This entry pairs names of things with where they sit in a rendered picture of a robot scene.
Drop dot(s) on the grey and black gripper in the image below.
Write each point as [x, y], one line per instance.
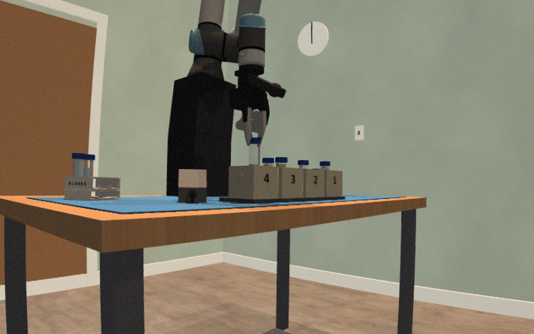
[249, 98]

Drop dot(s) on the beige bucket adapter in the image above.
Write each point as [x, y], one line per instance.
[313, 183]
[254, 182]
[290, 182]
[333, 183]

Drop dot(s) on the beige tube rack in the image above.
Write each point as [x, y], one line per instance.
[79, 188]

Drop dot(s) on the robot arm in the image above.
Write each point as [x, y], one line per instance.
[246, 48]

